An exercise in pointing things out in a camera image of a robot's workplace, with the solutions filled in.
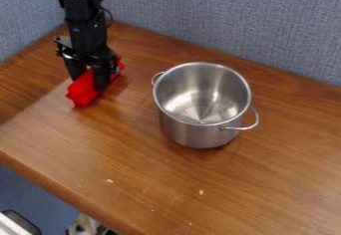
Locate black and grey corner object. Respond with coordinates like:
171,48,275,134
0,210,42,235

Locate white object below table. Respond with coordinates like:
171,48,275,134
65,214,117,235

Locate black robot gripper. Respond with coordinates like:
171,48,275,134
53,9,119,92

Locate stainless steel pot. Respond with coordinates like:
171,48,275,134
151,62,259,149

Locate red rectangular block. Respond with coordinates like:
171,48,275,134
65,57,127,108

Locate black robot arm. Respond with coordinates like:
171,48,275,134
53,0,120,92

